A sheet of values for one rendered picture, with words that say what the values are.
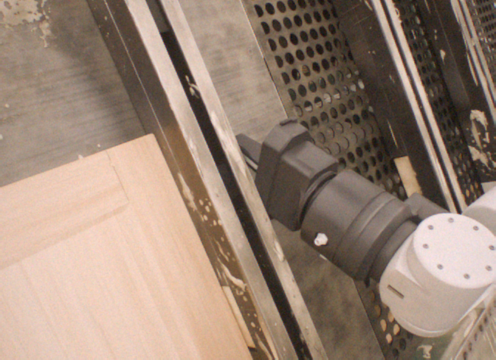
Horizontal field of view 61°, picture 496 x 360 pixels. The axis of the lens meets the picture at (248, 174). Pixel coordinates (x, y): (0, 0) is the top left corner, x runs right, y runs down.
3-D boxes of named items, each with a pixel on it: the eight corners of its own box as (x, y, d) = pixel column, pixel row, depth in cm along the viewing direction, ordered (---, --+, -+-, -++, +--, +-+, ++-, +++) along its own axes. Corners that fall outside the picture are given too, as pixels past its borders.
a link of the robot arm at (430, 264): (328, 278, 43) (429, 360, 37) (338, 222, 35) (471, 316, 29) (391, 210, 48) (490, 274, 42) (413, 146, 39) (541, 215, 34)
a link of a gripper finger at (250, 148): (243, 136, 51) (281, 161, 48) (224, 144, 49) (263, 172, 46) (245, 125, 50) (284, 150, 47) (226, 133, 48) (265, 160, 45)
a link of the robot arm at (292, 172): (286, 192, 54) (364, 249, 48) (232, 226, 48) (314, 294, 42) (310, 107, 46) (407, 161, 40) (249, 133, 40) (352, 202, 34)
